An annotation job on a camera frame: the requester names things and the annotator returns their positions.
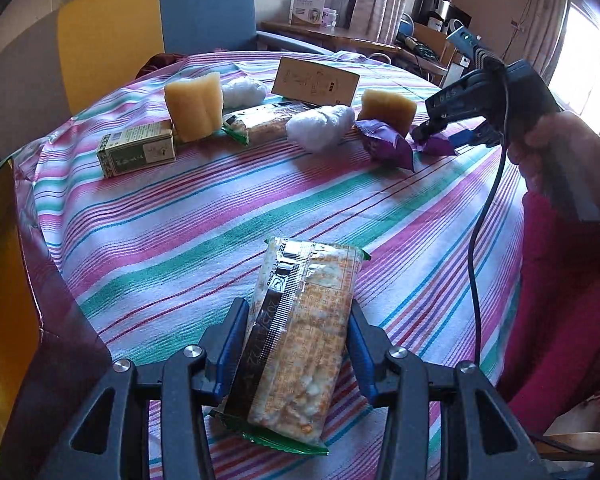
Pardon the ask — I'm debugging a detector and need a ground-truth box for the blue yellow grey armchair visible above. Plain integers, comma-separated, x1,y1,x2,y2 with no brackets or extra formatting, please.
0,0,331,161

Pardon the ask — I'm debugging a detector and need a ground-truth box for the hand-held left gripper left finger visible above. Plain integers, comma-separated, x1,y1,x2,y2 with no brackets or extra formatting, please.
40,297,251,480

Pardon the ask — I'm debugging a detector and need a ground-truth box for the dark red cloth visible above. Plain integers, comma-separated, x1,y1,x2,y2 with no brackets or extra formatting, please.
135,52,191,79

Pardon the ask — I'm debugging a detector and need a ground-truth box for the cluttered wooden shelf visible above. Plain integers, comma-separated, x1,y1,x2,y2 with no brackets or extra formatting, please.
395,10,462,82

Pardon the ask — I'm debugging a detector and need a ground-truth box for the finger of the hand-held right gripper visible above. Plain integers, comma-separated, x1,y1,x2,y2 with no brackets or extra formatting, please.
446,127,502,148
411,119,449,142

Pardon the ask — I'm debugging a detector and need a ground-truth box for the yellow sponge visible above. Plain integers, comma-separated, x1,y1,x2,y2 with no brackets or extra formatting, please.
164,71,224,143
356,88,418,137

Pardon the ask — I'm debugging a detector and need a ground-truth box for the person's right hand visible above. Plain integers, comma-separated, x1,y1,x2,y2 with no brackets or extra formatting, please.
507,111,600,217

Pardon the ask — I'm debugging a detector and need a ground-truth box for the yellow padded chair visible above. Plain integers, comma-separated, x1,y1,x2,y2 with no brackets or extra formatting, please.
0,160,116,466

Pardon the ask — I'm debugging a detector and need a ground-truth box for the green-edged cracker packet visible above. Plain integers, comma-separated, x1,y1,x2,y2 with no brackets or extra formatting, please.
210,237,371,457
222,102,326,147

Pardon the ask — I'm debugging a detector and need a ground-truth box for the beige carton box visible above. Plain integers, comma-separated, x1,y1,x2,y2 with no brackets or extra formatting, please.
271,57,359,107

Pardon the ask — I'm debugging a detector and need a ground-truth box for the black cable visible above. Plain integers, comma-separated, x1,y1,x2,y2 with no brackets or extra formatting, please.
467,57,512,366

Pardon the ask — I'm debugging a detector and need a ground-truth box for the purple snack packet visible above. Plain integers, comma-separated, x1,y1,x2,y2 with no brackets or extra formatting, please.
412,132,458,157
355,119,415,171

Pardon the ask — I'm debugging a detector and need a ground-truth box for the person's red clothing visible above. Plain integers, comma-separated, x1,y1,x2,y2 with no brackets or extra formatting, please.
495,192,600,436

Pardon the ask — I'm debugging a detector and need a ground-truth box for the white printed box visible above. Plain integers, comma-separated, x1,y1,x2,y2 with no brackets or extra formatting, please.
289,0,328,26

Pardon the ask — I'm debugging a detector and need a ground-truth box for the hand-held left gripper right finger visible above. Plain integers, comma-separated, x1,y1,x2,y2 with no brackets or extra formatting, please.
347,300,551,480

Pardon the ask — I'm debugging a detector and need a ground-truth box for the white plastic wad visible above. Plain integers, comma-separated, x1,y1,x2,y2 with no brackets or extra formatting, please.
222,76,268,109
285,105,356,151

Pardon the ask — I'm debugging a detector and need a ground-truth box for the striped tablecloth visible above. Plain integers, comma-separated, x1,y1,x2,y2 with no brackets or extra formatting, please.
12,51,526,480

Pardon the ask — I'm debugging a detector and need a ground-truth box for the green tin box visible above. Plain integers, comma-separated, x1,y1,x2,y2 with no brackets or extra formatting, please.
96,121,177,179

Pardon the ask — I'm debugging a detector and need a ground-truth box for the wooden desk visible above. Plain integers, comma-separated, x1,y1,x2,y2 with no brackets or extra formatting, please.
260,20,401,57

